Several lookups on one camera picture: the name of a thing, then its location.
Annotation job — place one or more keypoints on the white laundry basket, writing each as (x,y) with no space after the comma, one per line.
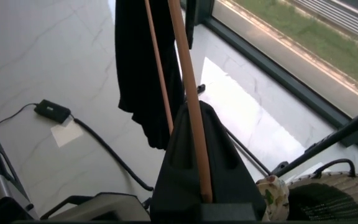
(331,199)

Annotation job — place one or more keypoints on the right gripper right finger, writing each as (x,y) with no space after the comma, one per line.
(232,186)

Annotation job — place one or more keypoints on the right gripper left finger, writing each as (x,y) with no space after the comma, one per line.
(172,186)

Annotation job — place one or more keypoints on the black power adapter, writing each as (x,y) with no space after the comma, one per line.
(52,111)

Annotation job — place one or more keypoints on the pink clothes hanger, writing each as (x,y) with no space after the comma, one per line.
(194,109)

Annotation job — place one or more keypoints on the black garment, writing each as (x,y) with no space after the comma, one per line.
(135,62)

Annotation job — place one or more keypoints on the black clothes rack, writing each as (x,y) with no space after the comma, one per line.
(337,135)

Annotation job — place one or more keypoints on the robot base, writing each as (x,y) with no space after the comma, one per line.
(104,208)

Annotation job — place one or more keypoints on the window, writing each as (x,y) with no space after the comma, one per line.
(306,37)

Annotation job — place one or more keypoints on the cream printed garment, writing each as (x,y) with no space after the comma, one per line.
(275,199)

